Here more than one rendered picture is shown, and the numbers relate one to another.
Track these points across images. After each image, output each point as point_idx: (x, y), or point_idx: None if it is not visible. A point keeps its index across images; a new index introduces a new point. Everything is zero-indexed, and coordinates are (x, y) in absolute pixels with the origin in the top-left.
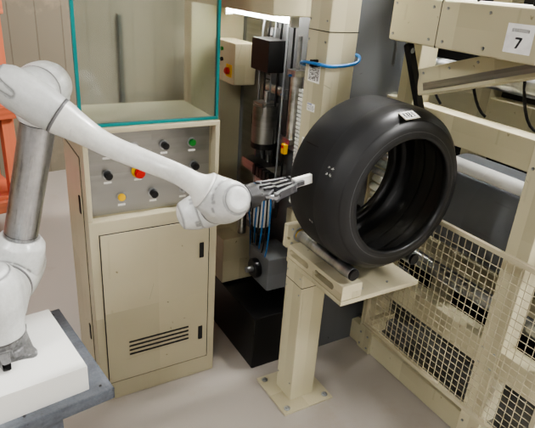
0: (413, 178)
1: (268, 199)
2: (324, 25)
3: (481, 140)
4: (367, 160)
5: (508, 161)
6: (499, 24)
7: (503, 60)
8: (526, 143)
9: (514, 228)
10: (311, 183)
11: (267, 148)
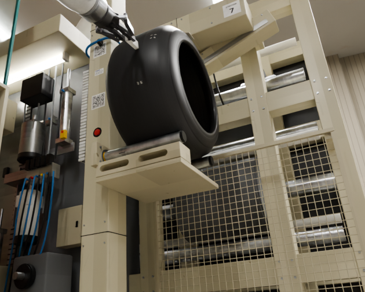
0: None
1: (119, 18)
2: None
3: None
4: (177, 35)
5: (234, 118)
6: (216, 9)
7: (217, 46)
8: (241, 102)
9: (258, 152)
10: (138, 47)
11: (37, 155)
